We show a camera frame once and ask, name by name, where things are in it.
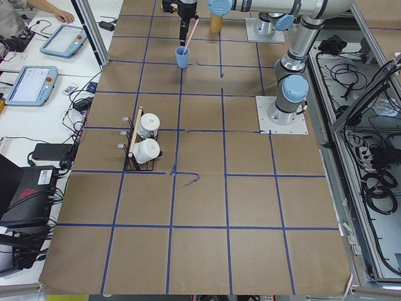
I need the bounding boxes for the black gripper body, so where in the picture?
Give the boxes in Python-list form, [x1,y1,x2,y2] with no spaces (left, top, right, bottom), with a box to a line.
[177,0,198,19]

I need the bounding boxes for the pink chopstick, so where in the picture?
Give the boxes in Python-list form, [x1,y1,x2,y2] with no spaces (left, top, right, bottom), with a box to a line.
[183,18,200,55]

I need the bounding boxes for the light blue plastic cup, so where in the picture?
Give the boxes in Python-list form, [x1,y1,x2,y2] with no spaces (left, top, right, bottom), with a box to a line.
[175,46,190,69]

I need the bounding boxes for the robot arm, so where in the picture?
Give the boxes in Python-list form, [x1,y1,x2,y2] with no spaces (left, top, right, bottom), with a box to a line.
[208,1,353,125]
[175,0,301,46]

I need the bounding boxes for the bamboo chopstick holder cup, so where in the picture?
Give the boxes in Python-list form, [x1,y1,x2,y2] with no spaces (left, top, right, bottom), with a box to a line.
[209,14,223,33]

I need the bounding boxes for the person hand on desk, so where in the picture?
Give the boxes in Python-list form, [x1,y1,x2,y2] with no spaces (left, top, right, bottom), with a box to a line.
[53,8,75,24]

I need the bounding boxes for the white mug far side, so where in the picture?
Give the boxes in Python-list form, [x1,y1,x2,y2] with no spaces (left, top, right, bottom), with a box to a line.
[138,113,160,138]

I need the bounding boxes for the far teach pendant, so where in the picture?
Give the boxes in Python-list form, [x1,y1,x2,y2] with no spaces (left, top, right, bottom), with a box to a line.
[39,24,87,58]

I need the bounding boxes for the teach pendant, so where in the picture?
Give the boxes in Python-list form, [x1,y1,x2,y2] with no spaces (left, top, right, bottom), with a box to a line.
[39,24,87,58]
[5,65,58,107]

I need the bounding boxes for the small remote control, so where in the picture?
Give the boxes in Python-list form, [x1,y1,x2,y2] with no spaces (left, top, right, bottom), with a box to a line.
[62,83,78,95]

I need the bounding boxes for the white mug near rack end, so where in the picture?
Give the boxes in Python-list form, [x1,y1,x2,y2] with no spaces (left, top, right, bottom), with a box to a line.
[133,139,160,164]

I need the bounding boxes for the wooden rack dowel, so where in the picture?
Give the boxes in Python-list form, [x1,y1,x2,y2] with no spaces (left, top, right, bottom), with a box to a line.
[128,106,143,158]

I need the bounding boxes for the near teach pendant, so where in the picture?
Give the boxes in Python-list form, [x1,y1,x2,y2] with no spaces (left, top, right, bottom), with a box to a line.
[5,65,58,107]

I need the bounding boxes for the black power adapter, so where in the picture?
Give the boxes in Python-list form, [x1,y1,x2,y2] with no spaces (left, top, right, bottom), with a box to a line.
[27,143,73,166]

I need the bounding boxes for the black computer box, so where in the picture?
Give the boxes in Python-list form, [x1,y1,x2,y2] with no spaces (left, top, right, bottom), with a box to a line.
[1,166,59,228]

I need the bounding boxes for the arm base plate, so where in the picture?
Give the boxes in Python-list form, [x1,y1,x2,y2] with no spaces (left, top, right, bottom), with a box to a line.
[256,96,308,135]
[245,18,285,44]

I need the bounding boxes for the aluminium frame post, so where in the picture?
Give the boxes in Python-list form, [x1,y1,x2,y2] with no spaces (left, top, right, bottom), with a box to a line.
[71,0,110,66]

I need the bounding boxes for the black wire mug rack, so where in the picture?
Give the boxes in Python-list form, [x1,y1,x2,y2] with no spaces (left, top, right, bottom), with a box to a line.
[117,111,162,171]

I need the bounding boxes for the black cable bundle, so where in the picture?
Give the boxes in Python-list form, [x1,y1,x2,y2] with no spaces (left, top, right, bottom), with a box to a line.
[360,169,400,217]

